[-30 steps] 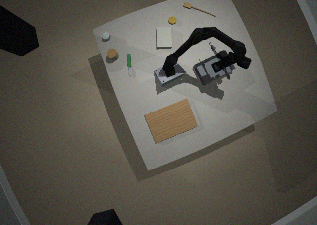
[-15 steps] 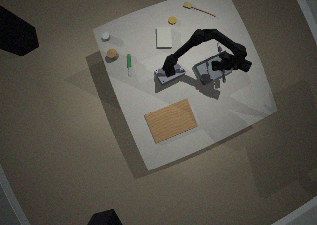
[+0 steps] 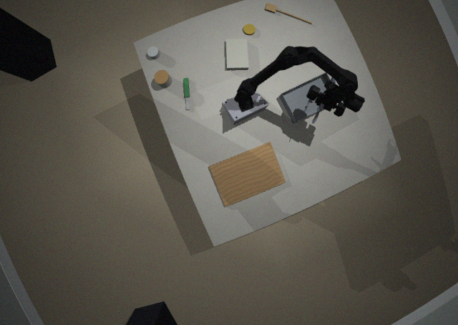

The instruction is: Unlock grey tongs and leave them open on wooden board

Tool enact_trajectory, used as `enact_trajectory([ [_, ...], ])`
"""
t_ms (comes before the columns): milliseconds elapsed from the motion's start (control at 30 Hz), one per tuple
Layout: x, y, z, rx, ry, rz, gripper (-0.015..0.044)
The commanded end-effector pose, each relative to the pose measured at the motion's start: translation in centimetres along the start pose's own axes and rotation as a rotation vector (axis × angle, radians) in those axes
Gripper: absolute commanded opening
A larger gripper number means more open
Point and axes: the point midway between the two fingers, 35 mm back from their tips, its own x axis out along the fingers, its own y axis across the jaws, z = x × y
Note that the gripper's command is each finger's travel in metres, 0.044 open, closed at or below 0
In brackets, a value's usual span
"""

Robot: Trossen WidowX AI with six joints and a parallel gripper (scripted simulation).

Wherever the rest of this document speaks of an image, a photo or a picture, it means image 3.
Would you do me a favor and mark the yellow round disc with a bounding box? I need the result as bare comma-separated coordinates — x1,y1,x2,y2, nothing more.
243,24,255,35

